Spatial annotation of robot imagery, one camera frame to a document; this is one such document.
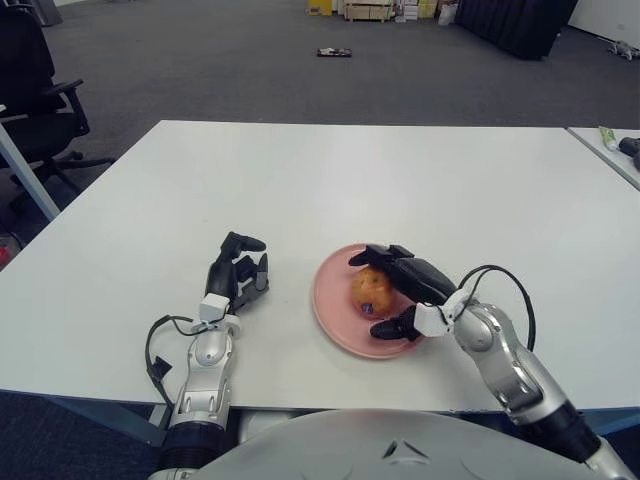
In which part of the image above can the black cabinet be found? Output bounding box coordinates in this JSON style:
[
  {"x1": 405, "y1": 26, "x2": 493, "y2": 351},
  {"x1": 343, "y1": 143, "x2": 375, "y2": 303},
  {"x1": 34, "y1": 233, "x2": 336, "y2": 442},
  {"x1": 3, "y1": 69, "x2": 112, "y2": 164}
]
[{"x1": 453, "y1": 0, "x2": 580, "y2": 61}]

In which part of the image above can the red yellow apple with sticker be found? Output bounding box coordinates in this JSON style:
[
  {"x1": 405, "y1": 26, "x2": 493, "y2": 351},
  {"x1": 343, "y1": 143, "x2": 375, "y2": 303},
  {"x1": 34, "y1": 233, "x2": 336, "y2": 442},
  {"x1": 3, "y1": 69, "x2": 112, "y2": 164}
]
[{"x1": 349, "y1": 266, "x2": 399, "y2": 319}]

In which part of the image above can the black office chair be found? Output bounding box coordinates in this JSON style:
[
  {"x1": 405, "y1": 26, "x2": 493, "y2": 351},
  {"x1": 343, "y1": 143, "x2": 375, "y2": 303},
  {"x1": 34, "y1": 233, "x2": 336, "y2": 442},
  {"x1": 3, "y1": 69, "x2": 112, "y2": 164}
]
[{"x1": 0, "y1": 7, "x2": 117, "y2": 211}]

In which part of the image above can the black grey tool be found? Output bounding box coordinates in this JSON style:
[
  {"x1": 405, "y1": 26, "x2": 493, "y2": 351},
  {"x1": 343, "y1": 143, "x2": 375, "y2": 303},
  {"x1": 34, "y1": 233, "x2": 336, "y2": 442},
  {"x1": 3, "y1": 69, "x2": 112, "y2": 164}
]
[{"x1": 618, "y1": 136, "x2": 640, "y2": 174}]

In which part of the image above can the wooden crate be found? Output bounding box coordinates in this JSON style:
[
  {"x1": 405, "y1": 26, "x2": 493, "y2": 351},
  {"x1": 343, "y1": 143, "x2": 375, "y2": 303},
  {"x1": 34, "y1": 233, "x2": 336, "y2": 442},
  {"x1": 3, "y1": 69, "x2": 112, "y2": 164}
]
[{"x1": 343, "y1": 1, "x2": 392, "y2": 22}]

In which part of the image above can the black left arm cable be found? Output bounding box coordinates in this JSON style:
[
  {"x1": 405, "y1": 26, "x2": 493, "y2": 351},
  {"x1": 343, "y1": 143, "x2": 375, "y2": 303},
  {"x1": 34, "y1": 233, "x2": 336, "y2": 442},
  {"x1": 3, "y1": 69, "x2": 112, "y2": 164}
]
[{"x1": 144, "y1": 313, "x2": 221, "y2": 406}]

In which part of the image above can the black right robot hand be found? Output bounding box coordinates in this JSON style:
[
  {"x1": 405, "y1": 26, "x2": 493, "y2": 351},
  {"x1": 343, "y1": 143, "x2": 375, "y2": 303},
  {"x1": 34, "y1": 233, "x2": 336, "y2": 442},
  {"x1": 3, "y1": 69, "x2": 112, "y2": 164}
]
[{"x1": 347, "y1": 243, "x2": 459, "y2": 342}]

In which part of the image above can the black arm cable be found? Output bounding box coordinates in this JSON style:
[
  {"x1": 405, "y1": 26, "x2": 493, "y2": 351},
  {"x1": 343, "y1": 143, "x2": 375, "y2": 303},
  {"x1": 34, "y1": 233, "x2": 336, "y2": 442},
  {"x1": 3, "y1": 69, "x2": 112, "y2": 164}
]
[
  {"x1": 144, "y1": 313, "x2": 221, "y2": 406},
  {"x1": 457, "y1": 264, "x2": 537, "y2": 351}
]

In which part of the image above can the grey object on floor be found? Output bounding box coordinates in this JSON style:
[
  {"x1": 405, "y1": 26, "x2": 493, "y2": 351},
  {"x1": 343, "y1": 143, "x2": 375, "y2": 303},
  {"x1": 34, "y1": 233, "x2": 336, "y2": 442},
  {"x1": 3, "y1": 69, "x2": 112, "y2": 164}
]
[{"x1": 606, "y1": 40, "x2": 639, "y2": 61}]

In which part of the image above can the white grey robot torso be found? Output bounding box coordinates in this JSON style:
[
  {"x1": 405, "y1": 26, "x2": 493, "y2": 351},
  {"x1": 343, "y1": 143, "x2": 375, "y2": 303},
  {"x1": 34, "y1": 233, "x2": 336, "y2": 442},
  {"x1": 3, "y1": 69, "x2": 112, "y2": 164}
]
[{"x1": 192, "y1": 407, "x2": 609, "y2": 480}]

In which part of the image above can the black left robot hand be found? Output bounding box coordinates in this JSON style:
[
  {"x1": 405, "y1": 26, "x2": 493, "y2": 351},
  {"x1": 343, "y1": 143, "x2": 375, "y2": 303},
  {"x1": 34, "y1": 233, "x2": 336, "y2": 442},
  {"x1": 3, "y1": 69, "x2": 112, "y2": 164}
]
[{"x1": 203, "y1": 229, "x2": 272, "y2": 317}]

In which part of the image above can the light grey slanted desk leg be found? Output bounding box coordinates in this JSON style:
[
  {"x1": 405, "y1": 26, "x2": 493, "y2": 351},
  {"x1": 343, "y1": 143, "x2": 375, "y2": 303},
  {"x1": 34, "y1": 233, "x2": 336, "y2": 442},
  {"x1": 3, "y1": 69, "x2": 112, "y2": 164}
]
[{"x1": 0, "y1": 122, "x2": 61, "y2": 224}]

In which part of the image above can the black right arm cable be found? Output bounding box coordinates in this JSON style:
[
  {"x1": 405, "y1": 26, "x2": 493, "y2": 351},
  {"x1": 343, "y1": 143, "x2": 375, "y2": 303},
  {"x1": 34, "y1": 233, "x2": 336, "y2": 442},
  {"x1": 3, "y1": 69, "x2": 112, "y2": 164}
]
[{"x1": 457, "y1": 264, "x2": 537, "y2": 351}]

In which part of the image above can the pink round plate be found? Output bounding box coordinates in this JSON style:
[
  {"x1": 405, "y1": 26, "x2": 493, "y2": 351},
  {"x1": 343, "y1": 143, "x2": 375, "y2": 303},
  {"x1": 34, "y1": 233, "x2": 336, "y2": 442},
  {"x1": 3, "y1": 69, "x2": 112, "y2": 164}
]
[{"x1": 312, "y1": 242, "x2": 435, "y2": 360}]

